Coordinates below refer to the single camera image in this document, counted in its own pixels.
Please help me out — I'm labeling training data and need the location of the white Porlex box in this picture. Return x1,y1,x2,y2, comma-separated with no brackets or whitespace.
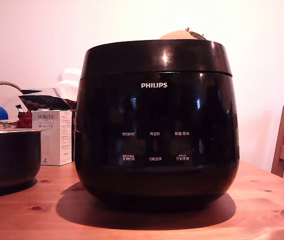
31,109,73,167

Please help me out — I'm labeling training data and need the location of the black inner pot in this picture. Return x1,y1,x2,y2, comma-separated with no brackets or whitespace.
0,128,43,191

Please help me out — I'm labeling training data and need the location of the dark dotted fabric bag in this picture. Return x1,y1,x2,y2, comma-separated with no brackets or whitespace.
19,94,78,111

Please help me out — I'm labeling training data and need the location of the black rice cooker lid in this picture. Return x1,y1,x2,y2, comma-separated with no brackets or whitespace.
80,38,233,77

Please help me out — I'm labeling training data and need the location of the round tan straw hat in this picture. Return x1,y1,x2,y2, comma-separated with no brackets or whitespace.
158,27,208,42

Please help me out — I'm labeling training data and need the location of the red knitted pouch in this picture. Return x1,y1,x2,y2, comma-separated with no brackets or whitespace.
16,111,33,129

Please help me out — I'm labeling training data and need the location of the black Philips rice cooker body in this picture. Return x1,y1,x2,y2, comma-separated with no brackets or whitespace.
73,71,240,209

